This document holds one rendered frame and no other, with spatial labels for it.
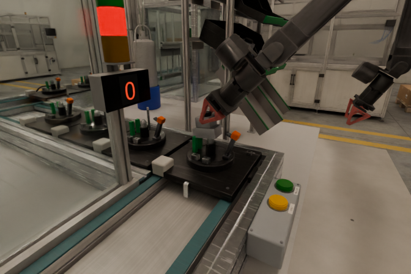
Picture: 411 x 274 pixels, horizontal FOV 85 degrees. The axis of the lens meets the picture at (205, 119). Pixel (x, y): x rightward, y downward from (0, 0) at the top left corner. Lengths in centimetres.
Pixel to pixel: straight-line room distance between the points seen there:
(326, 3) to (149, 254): 60
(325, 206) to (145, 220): 49
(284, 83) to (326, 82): 72
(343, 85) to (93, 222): 440
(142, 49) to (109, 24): 100
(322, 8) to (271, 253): 48
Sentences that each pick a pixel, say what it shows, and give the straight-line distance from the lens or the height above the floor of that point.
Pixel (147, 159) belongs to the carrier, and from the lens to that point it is 69.
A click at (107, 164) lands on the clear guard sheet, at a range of 58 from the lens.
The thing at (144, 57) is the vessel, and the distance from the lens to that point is 149.
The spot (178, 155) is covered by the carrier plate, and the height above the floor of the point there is 97.
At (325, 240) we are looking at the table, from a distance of 66.
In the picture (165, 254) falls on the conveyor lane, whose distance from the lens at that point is 51.
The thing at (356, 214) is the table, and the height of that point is 86.
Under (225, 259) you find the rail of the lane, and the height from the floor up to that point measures 96.
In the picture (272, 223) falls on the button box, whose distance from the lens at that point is 51.
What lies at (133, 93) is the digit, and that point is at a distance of 51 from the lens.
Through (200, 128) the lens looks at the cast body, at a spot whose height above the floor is 107.
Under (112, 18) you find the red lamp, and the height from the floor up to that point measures 134.
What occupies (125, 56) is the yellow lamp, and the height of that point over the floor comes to 127.
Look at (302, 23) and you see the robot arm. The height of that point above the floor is 133.
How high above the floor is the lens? 130
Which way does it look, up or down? 20 degrees down
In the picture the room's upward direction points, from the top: straight up
